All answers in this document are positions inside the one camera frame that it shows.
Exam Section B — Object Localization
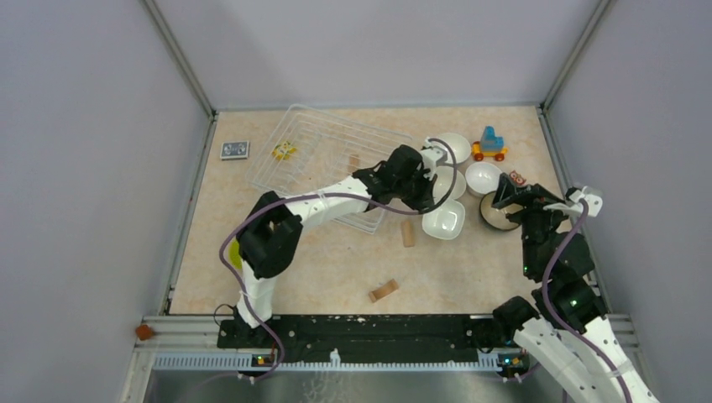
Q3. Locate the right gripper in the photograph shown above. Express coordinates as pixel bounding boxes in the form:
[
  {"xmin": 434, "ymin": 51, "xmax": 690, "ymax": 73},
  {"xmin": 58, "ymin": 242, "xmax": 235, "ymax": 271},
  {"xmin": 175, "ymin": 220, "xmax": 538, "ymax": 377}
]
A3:
[{"xmin": 491, "ymin": 172, "xmax": 576, "ymax": 277}]

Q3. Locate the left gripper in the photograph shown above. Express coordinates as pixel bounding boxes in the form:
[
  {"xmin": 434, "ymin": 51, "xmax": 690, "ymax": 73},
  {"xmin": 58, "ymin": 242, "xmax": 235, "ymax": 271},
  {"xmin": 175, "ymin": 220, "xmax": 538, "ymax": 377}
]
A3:
[{"xmin": 393, "ymin": 165, "xmax": 437, "ymax": 212}]

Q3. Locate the teal ceramic bowl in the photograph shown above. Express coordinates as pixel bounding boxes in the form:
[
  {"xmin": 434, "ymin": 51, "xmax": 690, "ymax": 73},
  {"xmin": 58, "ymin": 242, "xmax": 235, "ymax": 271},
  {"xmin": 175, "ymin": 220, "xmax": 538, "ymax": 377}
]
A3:
[{"xmin": 479, "ymin": 191, "xmax": 522, "ymax": 232}]

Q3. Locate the white ceramic bowl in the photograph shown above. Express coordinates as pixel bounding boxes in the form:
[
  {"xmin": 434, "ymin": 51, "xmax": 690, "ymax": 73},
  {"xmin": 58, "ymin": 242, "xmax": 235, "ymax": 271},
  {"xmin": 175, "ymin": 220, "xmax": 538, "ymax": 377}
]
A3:
[{"xmin": 464, "ymin": 161, "xmax": 502, "ymax": 196}]

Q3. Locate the white bowl with blue rim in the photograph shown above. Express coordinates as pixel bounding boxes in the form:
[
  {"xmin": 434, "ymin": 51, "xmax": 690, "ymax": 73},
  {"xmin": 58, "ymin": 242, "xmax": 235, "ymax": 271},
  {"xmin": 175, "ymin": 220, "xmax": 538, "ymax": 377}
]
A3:
[{"xmin": 434, "ymin": 133, "xmax": 471, "ymax": 165}]

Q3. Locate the square lime green bowl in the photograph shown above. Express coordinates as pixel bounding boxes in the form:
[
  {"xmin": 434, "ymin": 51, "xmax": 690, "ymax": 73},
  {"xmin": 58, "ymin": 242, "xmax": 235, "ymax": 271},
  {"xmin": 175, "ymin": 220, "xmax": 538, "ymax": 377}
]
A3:
[{"xmin": 421, "ymin": 200, "xmax": 466, "ymax": 241}]

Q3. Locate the white wire dish rack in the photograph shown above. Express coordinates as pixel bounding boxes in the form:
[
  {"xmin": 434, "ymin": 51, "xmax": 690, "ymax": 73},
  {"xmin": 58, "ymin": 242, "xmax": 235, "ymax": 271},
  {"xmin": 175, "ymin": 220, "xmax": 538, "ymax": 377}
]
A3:
[{"xmin": 246, "ymin": 104, "xmax": 413, "ymax": 234}]

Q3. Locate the round lime green bowl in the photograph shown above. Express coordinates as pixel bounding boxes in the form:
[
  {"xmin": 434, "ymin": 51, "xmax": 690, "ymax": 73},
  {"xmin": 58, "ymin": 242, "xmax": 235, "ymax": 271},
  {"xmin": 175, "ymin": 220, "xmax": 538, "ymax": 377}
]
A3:
[{"xmin": 227, "ymin": 239, "xmax": 242, "ymax": 271}]

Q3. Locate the beige ceramic bowl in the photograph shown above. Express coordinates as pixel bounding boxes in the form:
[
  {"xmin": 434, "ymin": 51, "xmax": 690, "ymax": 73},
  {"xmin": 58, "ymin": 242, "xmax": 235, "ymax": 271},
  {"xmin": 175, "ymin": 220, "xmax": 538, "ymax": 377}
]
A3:
[{"xmin": 432, "ymin": 166, "xmax": 467, "ymax": 202}]

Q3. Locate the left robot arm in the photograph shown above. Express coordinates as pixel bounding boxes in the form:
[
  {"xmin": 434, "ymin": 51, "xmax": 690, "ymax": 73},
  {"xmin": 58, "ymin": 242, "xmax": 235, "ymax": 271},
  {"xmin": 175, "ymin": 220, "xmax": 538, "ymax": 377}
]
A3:
[{"xmin": 228, "ymin": 138, "xmax": 455, "ymax": 347}]

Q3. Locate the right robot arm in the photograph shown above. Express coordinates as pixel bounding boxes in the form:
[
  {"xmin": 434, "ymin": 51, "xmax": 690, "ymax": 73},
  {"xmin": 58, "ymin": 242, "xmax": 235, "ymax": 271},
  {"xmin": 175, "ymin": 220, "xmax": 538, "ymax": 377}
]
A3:
[{"xmin": 491, "ymin": 173, "xmax": 657, "ymax": 402}]

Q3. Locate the wooden block under rack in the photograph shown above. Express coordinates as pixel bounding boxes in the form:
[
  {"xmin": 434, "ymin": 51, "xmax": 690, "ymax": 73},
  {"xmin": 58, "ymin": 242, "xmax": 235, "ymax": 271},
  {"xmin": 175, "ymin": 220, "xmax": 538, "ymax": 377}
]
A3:
[{"xmin": 348, "ymin": 154, "xmax": 361, "ymax": 174}]

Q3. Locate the red owl toy block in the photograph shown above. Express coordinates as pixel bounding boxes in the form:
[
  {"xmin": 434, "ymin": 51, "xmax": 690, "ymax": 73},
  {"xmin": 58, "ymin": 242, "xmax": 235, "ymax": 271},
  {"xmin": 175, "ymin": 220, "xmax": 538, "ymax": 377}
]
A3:
[{"xmin": 509, "ymin": 170, "xmax": 526, "ymax": 186}]

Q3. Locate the light wooden block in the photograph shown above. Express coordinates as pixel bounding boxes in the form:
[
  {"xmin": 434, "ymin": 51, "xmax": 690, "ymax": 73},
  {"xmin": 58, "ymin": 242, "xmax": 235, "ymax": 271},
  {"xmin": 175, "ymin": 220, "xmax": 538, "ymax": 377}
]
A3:
[{"xmin": 400, "ymin": 220, "xmax": 416, "ymax": 248}]

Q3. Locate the blue toy block vehicle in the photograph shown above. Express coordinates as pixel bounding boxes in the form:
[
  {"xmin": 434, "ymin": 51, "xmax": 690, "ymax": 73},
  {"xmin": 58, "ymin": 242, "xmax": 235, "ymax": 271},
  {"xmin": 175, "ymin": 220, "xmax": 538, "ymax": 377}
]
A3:
[{"xmin": 471, "ymin": 126, "xmax": 508, "ymax": 162}]

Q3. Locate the wooden arch block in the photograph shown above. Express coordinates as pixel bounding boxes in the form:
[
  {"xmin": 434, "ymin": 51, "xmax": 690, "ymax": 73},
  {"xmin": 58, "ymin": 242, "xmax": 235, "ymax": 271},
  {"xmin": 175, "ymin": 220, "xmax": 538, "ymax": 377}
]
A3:
[{"xmin": 368, "ymin": 279, "xmax": 400, "ymax": 303}]

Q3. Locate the yellow owl toy block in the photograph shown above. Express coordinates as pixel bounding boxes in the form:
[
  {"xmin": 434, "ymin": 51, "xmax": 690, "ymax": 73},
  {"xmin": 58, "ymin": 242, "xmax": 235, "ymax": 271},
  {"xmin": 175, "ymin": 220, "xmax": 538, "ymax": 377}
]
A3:
[{"xmin": 271, "ymin": 141, "xmax": 297, "ymax": 161}]

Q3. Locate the playing card deck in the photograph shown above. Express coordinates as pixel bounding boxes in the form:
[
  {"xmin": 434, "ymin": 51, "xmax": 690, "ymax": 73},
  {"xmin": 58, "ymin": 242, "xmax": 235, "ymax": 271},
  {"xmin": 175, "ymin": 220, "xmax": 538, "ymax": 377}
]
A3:
[{"xmin": 220, "ymin": 141, "xmax": 250, "ymax": 160}]

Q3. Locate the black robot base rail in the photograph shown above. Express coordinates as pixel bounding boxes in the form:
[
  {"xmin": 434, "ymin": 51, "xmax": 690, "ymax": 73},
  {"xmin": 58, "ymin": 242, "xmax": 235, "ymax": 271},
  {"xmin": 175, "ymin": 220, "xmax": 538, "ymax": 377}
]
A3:
[{"xmin": 217, "ymin": 312, "xmax": 549, "ymax": 367}]

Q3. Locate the orange block on rail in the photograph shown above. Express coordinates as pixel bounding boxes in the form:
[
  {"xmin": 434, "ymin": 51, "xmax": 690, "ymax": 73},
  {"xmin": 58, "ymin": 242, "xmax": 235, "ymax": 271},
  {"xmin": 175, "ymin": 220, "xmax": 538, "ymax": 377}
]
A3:
[{"xmin": 135, "ymin": 324, "xmax": 154, "ymax": 341}]

